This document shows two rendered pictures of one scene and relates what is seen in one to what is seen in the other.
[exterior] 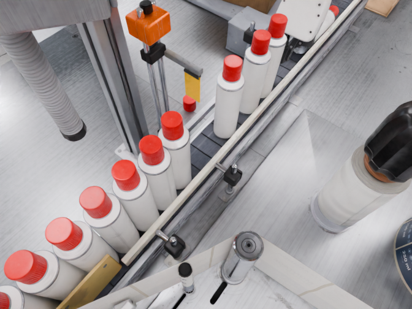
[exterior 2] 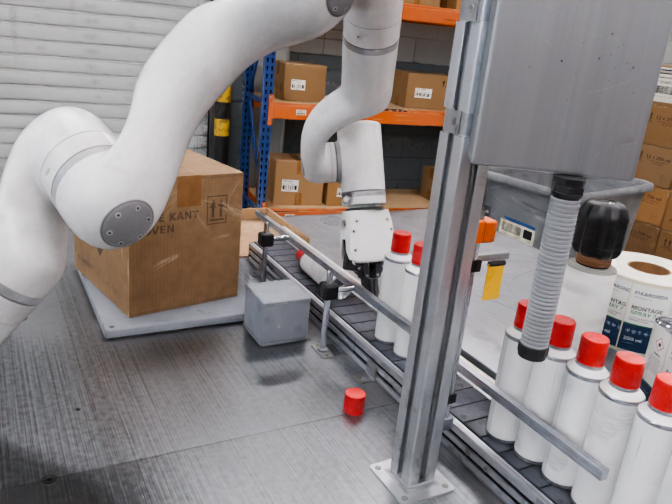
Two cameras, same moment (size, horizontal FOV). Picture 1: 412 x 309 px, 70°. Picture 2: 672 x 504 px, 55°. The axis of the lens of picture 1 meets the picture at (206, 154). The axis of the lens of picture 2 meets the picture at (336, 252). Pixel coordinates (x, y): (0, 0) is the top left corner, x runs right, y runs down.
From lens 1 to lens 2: 92 cm
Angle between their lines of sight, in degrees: 62
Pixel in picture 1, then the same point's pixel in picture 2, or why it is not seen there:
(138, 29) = (487, 228)
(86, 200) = (635, 360)
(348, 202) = (601, 308)
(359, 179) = (602, 275)
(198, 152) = (466, 407)
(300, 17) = (377, 238)
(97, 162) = not seen: outside the picture
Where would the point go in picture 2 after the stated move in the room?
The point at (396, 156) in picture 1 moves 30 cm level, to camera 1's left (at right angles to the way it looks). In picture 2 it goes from (616, 233) to (601, 288)
